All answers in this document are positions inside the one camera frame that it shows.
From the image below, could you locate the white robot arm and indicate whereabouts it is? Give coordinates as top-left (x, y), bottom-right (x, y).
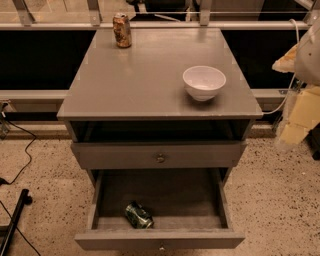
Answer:
top-left (272, 18), bottom-right (320, 145)

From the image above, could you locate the black floor cable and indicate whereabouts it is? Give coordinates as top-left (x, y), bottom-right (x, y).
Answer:
top-left (0, 111), bottom-right (38, 187)

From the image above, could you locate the grey wooden drawer cabinet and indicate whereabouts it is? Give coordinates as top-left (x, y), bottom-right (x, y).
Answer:
top-left (56, 27), bottom-right (264, 252)

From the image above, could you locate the crushed orange soda can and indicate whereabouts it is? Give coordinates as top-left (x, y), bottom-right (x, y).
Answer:
top-left (113, 13), bottom-right (132, 48)

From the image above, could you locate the closed top drawer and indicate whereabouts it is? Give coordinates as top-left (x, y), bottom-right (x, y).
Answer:
top-left (71, 141), bottom-right (246, 170)

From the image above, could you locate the white cable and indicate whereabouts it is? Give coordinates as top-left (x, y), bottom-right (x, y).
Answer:
top-left (262, 18), bottom-right (301, 116)

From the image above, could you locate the open middle drawer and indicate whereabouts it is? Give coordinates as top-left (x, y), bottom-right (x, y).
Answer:
top-left (75, 169), bottom-right (244, 250)

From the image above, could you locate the metal railing frame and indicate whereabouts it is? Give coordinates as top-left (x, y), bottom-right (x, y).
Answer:
top-left (0, 0), bottom-right (320, 30)

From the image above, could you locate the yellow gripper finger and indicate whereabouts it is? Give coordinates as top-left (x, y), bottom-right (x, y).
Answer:
top-left (278, 87), bottom-right (320, 145)
top-left (272, 45), bottom-right (298, 73)

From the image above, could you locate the black stand leg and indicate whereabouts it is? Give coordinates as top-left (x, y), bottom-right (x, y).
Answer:
top-left (0, 189), bottom-right (32, 256)

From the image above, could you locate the crushed green can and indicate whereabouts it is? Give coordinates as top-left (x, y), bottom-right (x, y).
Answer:
top-left (125, 201), bottom-right (154, 229)

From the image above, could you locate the white ceramic bowl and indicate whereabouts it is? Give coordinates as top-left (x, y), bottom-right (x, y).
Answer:
top-left (182, 66), bottom-right (226, 102)

